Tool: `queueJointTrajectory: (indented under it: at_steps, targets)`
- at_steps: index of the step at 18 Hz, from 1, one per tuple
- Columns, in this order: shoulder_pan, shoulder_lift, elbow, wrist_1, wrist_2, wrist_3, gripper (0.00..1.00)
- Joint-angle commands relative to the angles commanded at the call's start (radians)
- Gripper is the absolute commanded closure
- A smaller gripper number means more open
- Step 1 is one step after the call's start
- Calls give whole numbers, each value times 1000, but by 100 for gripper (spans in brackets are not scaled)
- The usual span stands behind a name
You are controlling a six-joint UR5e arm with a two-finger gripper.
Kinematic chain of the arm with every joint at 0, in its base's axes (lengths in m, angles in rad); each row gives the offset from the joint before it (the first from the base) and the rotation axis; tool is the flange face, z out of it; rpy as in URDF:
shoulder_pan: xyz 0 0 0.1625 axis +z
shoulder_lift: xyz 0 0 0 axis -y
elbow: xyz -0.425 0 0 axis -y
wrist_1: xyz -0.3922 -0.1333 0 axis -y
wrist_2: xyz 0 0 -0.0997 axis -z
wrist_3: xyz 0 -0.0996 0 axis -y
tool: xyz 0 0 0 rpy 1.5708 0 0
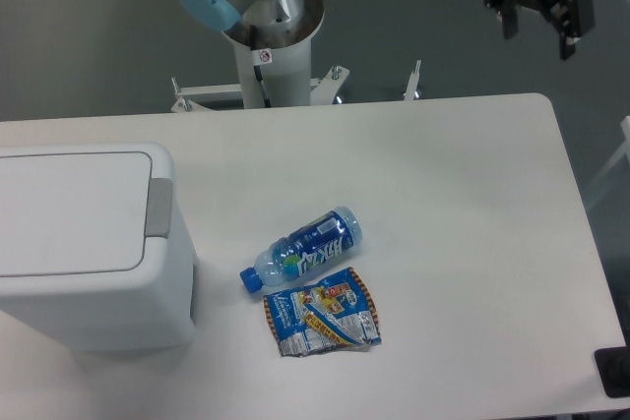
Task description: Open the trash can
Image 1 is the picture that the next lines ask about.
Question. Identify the white frame at right edge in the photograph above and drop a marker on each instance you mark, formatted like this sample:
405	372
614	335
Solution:
611	171

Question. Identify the crumpled blue snack wrapper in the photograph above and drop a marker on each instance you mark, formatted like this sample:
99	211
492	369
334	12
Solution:
335	313

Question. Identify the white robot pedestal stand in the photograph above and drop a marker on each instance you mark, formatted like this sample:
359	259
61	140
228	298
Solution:
268	78

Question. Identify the blue plastic drink bottle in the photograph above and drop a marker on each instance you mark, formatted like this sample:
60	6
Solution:
304	250

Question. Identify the white trash can grey button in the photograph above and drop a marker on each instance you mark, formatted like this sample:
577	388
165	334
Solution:
95	252

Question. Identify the black clamp at table edge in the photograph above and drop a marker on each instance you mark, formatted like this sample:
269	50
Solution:
613	369

